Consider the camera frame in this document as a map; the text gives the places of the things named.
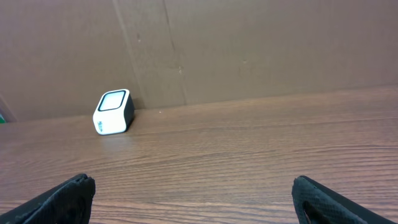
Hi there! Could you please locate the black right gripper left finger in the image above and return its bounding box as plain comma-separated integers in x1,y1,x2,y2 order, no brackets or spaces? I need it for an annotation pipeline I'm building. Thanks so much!
1,174,96,224

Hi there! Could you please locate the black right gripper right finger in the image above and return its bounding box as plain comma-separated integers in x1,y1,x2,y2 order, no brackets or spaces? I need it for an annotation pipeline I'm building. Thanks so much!
292,175,395,224

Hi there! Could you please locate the white barcode scanner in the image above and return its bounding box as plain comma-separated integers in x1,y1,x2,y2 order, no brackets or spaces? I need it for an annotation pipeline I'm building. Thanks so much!
93,89,135,136

